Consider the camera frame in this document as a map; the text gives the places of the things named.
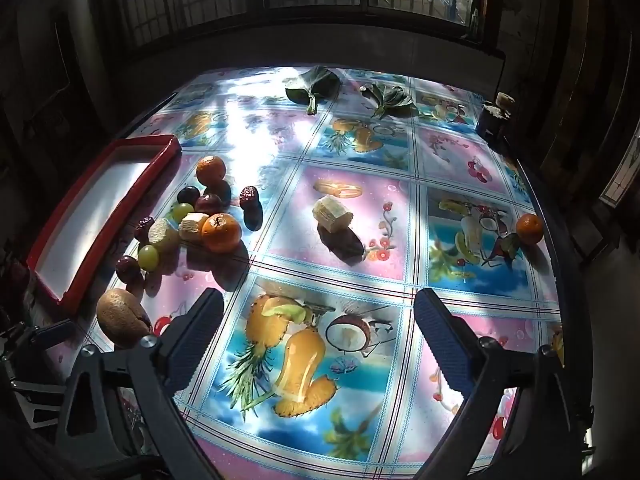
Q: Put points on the peeled banana piece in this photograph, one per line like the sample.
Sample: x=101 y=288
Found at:
x=192 y=226
x=332 y=214

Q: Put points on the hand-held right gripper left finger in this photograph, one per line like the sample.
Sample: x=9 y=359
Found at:
x=192 y=345

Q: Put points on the green grape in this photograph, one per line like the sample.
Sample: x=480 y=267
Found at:
x=148 y=256
x=182 y=211

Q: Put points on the red jujube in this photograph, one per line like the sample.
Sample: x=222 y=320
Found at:
x=127 y=268
x=144 y=228
x=248 y=197

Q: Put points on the green leaf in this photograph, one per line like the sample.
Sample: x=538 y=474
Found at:
x=312 y=86
x=392 y=100

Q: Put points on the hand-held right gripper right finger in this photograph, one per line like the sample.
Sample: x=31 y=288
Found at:
x=442 y=345

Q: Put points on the orange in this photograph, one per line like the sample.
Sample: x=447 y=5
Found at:
x=529 y=228
x=221 y=233
x=211 y=169

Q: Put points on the dark purple plum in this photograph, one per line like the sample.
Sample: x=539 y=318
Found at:
x=188 y=194

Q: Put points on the green bottle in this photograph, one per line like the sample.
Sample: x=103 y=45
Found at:
x=473 y=21

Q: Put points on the red plum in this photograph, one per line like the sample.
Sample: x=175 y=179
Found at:
x=208 y=203

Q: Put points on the red rimmed white tray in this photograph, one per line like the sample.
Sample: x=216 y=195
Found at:
x=95 y=215

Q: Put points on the dark container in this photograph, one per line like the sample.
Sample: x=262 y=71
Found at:
x=492 y=121

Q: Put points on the fruit print tablecloth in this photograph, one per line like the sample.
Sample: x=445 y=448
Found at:
x=350 y=170

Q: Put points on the brown kiwi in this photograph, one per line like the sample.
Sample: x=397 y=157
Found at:
x=122 y=318

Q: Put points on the glass panel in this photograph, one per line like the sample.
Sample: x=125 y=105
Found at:
x=622 y=170

